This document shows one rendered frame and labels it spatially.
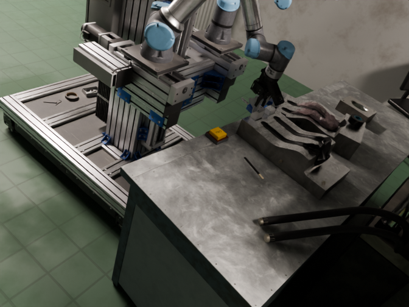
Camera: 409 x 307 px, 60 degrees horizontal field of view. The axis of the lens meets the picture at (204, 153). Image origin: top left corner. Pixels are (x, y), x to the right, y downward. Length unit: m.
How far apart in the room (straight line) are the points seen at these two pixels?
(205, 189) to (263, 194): 0.25
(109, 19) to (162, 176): 0.94
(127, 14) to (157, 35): 0.55
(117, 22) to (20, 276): 1.36
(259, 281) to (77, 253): 1.16
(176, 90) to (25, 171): 1.28
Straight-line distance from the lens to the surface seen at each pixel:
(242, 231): 1.30
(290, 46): 1.52
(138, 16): 1.90
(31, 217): 2.24
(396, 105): 3.91
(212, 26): 1.99
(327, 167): 1.71
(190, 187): 1.37
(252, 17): 1.56
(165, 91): 1.59
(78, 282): 2.00
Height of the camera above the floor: 1.75
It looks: 38 degrees down
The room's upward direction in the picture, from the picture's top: 20 degrees clockwise
